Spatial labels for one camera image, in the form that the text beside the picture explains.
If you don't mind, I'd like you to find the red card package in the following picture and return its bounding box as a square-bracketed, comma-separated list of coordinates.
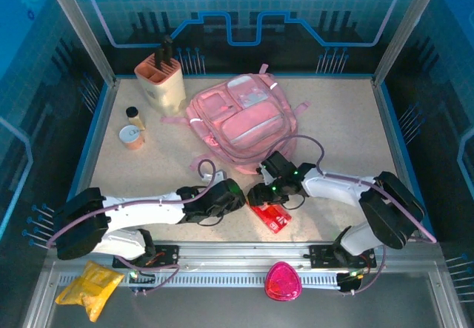
[250, 202, 293, 235]

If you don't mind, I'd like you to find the aluminium mounting rail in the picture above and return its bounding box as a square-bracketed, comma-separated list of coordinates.
[153, 244, 314, 270]

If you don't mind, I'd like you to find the spice bottle with black cap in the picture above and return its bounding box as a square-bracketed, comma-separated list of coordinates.
[125, 106, 146, 131]

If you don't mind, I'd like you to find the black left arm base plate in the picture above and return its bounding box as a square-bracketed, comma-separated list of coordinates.
[113, 244, 181, 270]

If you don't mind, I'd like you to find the yellow plastic packet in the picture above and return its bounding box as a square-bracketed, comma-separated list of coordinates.
[54, 260, 125, 324]

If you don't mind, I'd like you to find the pink glitter heart case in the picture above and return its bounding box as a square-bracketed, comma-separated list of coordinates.
[264, 261, 303, 302]

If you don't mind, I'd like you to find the slotted cable duct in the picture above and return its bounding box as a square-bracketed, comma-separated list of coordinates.
[59, 270, 344, 289]

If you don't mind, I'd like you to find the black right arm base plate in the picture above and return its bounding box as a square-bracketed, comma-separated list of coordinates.
[309, 244, 377, 270]

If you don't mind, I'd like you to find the orange can with white lid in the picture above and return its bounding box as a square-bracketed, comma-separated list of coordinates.
[118, 125, 146, 151]

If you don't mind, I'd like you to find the beige knife block orange top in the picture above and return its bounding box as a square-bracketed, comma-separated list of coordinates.
[133, 53, 187, 116]

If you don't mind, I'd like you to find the pink student backpack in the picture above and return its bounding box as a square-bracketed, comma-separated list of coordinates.
[159, 64, 312, 175]

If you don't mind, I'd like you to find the aluminium frame post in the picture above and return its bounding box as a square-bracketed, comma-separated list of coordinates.
[40, 0, 119, 87]
[372, 0, 445, 87]

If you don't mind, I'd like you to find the black knife handle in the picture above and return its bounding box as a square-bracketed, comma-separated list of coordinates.
[162, 34, 175, 66]
[155, 46, 167, 72]

